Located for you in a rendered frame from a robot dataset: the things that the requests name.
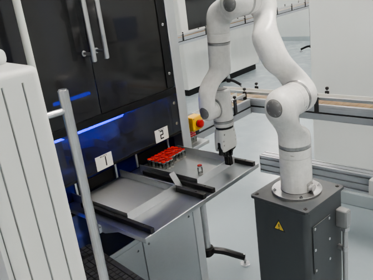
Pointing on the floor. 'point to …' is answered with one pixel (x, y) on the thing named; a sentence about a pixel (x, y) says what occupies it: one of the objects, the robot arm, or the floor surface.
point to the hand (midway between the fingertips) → (228, 160)
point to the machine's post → (184, 137)
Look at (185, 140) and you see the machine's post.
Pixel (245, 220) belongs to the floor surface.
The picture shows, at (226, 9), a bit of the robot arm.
